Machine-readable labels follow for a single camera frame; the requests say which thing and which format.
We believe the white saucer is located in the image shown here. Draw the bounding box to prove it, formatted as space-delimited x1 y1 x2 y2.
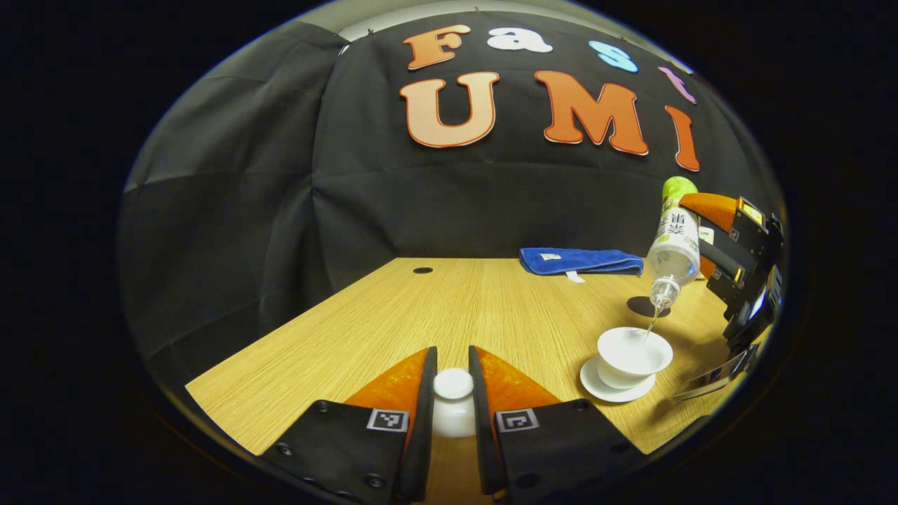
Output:
579 354 657 404

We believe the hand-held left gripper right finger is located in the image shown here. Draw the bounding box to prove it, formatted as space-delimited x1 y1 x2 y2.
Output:
468 345 650 499

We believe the white teacup lid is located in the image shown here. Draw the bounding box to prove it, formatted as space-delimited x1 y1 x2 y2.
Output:
431 368 477 439

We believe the blue folded towel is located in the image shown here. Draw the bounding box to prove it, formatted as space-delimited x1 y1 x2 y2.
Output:
519 247 645 284

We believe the clear water bottle green label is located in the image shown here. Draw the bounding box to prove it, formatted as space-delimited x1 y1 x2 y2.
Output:
646 176 702 310

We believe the black backdrop cloth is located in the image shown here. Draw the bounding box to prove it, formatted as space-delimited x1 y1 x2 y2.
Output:
119 11 779 393

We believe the white teacup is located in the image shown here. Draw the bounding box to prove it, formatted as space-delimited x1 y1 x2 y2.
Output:
597 327 674 390

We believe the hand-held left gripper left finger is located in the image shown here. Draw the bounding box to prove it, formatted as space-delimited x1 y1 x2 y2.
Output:
261 346 439 502

